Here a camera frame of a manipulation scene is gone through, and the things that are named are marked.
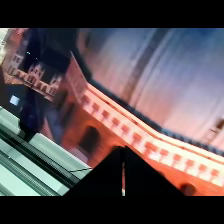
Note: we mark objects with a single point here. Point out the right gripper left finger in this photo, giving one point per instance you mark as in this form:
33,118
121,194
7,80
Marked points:
105,180

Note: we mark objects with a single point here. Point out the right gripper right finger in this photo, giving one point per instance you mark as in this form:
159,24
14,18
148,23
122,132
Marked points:
146,181

